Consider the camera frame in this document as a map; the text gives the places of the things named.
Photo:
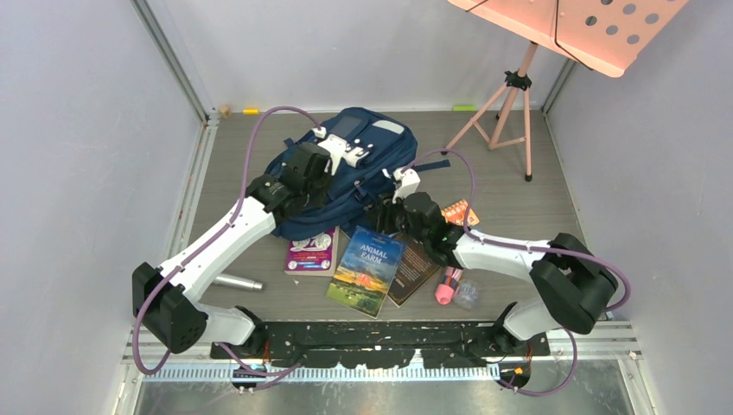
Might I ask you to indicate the silver metal bottle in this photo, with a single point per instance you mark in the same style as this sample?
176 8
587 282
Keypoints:
239 283

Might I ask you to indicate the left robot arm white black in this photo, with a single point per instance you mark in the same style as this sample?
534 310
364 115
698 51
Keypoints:
166 298

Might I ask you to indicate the Animal Farm book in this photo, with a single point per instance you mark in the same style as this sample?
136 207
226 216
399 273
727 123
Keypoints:
365 273

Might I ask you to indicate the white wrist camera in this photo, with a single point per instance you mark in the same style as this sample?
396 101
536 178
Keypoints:
339 149
406 182

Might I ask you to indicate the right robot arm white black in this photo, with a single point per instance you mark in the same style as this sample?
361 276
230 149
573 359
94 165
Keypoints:
573 287

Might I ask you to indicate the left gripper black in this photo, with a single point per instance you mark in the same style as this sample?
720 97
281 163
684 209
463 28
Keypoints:
327 177

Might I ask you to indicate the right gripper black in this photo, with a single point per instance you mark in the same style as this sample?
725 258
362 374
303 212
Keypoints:
385 211

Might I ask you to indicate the small orange booklet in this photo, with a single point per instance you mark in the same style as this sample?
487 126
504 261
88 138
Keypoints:
457 212

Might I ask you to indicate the purple paperback book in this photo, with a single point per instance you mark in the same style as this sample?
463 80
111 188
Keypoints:
314 256

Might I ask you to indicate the small wooden block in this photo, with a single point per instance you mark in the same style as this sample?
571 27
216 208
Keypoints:
225 111

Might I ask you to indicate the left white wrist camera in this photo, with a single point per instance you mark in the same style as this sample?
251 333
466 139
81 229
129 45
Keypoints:
339 149

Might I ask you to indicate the dark brown hardcover book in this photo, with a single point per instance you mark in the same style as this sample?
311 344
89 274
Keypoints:
414 270

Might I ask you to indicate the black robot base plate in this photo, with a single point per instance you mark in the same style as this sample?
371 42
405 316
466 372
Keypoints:
377 344

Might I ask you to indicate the navy blue backpack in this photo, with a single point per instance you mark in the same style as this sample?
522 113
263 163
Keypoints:
380 145

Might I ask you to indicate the clear bag of clips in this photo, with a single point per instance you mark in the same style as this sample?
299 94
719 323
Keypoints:
467 295

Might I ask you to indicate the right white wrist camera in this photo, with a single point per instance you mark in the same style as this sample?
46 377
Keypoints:
406 182

